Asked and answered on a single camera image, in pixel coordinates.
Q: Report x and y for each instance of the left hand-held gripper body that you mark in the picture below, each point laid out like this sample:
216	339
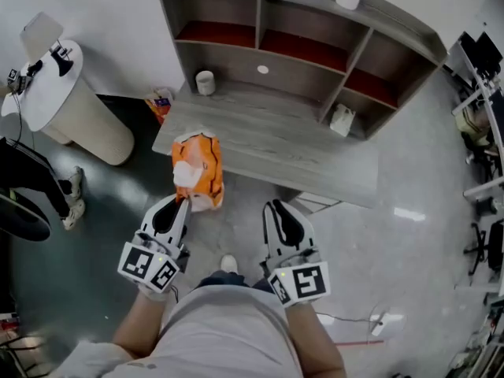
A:
138	262

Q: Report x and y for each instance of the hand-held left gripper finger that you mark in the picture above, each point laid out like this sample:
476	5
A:
181	227
149	221

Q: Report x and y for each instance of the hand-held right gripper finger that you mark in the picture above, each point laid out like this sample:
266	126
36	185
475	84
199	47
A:
271	234
305	232

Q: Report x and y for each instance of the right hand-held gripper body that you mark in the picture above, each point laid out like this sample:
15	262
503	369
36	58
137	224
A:
307	282

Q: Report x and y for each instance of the person's right forearm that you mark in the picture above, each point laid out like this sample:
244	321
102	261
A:
315	337

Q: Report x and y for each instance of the person's left forearm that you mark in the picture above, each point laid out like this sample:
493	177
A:
138	325

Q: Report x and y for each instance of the grey wooden shelf desk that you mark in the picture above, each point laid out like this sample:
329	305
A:
275	140

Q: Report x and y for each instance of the person's white shoe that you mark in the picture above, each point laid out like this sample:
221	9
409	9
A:
229	264

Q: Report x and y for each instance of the person's dark shorts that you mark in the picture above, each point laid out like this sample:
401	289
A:
224	280

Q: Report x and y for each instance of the white power strip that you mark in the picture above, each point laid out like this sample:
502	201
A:
380	324

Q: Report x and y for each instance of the person's light grey shirt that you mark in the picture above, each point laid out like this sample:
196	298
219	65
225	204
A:
220	337

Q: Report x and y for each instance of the crumpled white paper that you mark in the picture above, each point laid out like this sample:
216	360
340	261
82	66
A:
342	119

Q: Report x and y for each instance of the black round seat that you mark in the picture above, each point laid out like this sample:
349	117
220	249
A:
23	219

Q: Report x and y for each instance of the white round side table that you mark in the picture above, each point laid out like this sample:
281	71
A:
71	108

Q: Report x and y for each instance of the white mug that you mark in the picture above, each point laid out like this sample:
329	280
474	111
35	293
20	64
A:
205	83

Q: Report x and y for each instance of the black office chair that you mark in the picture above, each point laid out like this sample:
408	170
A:
492	246

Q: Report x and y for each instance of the small black gadget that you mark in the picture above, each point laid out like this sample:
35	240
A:
61	51

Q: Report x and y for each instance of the white shade table lamp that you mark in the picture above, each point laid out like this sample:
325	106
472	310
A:
41	34

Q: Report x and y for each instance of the black monitor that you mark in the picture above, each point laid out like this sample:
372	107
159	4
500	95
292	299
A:
480	53

